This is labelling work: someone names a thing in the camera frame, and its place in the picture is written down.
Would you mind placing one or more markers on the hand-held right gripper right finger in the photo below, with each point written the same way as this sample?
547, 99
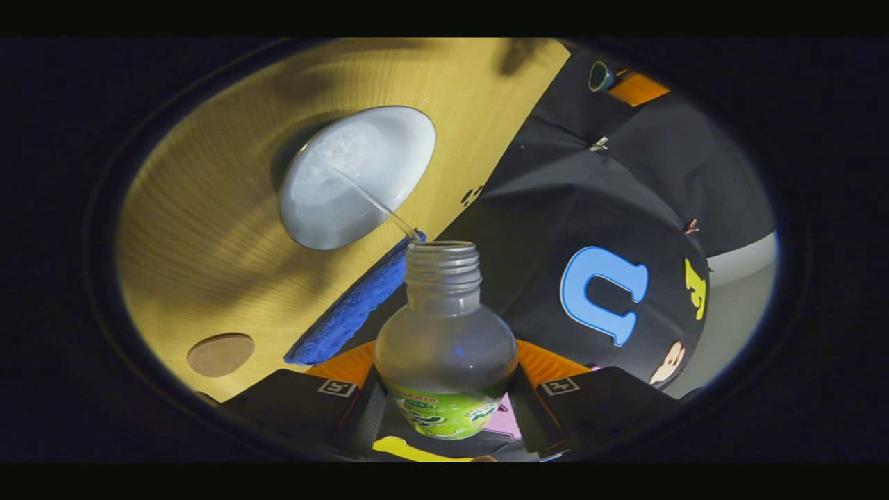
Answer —
604, 406

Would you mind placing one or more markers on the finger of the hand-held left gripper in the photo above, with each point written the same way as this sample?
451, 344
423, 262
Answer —
639, 89

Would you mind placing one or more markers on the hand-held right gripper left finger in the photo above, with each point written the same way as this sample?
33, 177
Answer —
298, 410

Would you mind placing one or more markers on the teal teacup lid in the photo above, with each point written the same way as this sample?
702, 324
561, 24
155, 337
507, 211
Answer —
601, 76

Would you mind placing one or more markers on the silver water bottle green label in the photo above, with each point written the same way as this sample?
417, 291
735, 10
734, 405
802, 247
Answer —
444, 347

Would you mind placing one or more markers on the teal teacup with white inside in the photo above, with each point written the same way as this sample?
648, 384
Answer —
361, 173

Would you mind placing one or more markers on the silver metal clip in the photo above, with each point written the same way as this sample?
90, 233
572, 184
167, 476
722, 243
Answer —
599, 144

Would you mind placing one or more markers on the blue folded towel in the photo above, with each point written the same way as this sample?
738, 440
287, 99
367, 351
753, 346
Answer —
347, 312

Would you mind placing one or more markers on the black backdrop cloth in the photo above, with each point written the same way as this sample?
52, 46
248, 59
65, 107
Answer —
555, 180

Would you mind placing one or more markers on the copper coloured clip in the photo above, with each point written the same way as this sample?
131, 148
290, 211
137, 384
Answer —
691, 226

